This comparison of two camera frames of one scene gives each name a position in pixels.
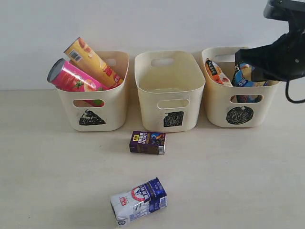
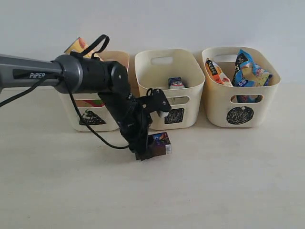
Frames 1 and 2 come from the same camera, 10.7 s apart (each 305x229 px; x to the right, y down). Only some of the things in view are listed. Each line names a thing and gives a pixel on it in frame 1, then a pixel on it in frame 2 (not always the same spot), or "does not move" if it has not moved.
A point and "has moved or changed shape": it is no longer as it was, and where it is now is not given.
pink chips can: [67, 76] has moved or changed shape
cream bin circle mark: [239, 115] does not move
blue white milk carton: [140, 201] → [176, 82]
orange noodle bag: [215, 73] does not move
